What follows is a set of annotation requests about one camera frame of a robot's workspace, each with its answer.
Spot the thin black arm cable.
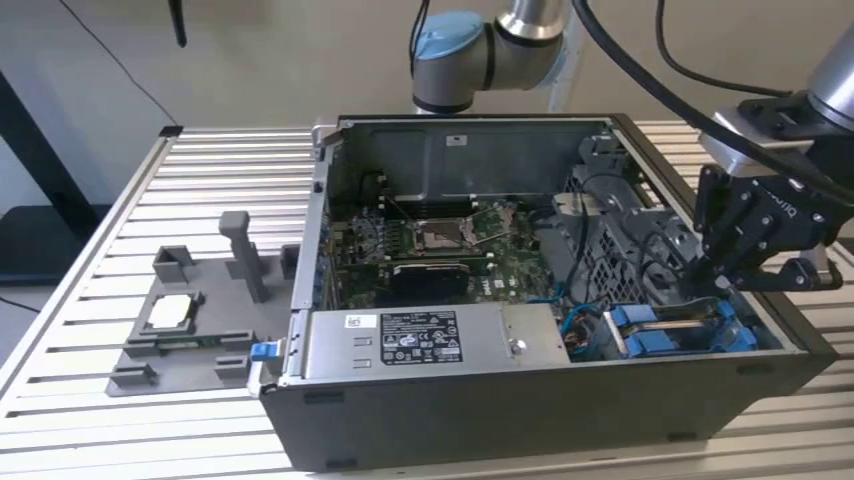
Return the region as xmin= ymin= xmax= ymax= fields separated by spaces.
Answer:
xmin=656 ymin=0 xmax=800 ymax=99
xmin=410 ymin=0 xmax=433 ymax=56

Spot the black furniture stand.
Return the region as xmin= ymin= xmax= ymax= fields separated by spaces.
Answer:
xmin=0 ymin=69 xmax=115 ymax=286

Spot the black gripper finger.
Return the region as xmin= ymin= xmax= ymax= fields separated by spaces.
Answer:
xmin=726 ymin=255 xmax=844 ymax=294
xmin=690 ymin=164 xmax=756 ymax=289

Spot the black open PC case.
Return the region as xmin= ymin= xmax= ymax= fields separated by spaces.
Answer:
xmin=246 ymin=113 xmax=840 ymax=474

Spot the grey parts rack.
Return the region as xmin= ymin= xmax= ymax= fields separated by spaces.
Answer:
xmin=106 ymin=210 xmax=302 ymax=399

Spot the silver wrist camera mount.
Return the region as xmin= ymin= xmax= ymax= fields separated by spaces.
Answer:
xmin=698 ymin=107 xmax=820 ymax=177

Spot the black RAM slot row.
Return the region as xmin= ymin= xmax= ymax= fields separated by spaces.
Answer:
xmin=378 ymin=196 xmax=477 ymax=212
xmin=386 ymin=252 xmax=494 ymax=265

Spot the CPU socket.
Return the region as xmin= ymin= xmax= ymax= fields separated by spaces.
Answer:
xmin=413 ymin=218 xmax=475 ymax=251

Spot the hard disk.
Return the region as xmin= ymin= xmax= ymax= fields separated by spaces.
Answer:
xmin=624 ymin=319 xmax=762 ymax=360
xmin=604 ymin=294 xmax=740 ymax=331

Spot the blue disk wire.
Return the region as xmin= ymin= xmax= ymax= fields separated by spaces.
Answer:
xmin=530 ymin=282 xmax=606 ymax=321

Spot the silver CPU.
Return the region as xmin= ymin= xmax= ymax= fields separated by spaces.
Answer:
xmin=147 ymin=295 xmax=195 ymax=329

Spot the silver power supply unit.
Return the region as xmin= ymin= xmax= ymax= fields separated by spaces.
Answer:
xmin=293 ymin=305 xmax=569 ymax=381

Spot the metal socket cover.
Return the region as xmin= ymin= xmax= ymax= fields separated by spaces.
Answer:
xmin=466 ymin=203 xmax=521 ymax=246

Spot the grey metal drive cage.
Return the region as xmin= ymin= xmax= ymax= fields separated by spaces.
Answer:
xmin=537 ymin=134 xmax=709 ymax=306

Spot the green motherboard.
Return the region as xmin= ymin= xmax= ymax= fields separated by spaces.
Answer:
xmin=326 ymin=197 xmax=569 ymax=309

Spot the black hanging strap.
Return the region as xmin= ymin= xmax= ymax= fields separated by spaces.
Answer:
xmin=166 ymin=0 xmax=190 ymax=50

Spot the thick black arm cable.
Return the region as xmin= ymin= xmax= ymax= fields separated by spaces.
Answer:
xmin=571 ymin=0 xmax=854 ymax=209

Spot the coloured power wire bundle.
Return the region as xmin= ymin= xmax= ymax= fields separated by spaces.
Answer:
xmin=563 ymin=309 xmax=606 ymax=359

